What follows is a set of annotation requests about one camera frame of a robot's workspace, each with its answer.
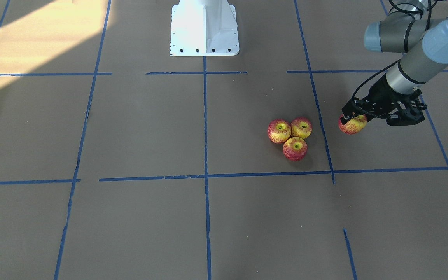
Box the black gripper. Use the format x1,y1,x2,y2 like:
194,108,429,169
341,76,427,126

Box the lone red yellow apple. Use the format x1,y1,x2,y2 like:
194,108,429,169
338,115,368,135

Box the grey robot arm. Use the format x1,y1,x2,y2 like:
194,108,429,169
338,0,448,126

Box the back red yellow apple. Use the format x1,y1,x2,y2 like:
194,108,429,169
282,137,308,161

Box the brown paper table cover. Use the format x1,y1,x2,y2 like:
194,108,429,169
0,0,448,280

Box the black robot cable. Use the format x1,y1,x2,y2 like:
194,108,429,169
350,0,432,113

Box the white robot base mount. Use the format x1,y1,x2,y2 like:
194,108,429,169
170,0,240,57

